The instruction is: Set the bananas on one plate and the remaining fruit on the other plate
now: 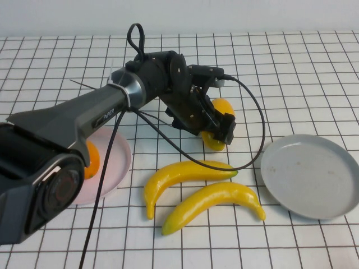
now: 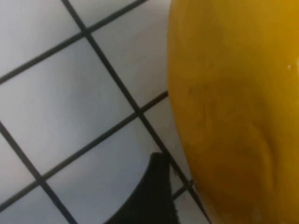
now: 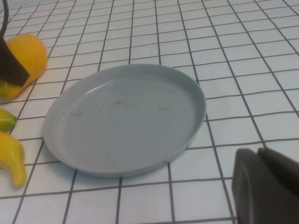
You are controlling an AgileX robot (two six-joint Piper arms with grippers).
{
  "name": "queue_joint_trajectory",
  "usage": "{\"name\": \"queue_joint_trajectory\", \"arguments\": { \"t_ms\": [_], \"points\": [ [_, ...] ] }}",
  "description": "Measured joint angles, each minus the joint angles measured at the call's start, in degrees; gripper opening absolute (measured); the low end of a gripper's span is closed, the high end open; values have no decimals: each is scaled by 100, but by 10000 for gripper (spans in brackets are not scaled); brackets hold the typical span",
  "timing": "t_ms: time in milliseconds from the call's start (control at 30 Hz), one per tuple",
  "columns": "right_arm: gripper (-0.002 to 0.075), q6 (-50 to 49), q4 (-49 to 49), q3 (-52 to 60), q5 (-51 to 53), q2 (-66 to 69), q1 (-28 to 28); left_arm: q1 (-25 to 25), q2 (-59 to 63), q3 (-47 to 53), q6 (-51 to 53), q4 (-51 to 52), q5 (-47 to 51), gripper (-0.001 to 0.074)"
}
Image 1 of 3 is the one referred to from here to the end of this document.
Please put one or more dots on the grey round plate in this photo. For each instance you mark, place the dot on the grey round plate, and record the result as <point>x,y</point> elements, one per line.
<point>308,179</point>

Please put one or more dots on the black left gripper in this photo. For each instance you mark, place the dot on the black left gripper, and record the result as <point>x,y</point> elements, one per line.
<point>190,112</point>

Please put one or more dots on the white black-grid tablecloth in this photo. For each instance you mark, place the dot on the white black-grid tablecloth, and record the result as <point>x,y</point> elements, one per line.
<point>294,70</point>

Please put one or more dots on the yellow mango with green tip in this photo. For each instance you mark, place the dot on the yellow mango with green tip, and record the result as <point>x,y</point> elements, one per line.
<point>223,105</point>

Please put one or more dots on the yellow plastic banana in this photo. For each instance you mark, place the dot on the yellow plastic banana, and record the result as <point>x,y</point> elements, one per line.
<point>213,199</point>
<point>185,176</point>

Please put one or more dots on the white zip tie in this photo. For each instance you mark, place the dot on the white zip tie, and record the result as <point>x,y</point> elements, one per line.
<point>124,93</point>

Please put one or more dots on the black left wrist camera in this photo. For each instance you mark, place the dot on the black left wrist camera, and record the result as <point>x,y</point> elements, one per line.
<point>206,71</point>

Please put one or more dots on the orange plastic mango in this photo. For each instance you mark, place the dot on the orange plastic mango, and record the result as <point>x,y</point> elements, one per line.
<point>94,162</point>

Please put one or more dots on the pink round plate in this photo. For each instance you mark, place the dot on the pink round plate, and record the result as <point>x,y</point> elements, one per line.
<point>117,157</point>

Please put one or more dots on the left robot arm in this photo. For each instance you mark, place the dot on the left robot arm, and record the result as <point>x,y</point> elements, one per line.
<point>56,134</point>

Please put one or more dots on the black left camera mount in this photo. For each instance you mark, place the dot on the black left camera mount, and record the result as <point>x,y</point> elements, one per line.
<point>200,84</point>

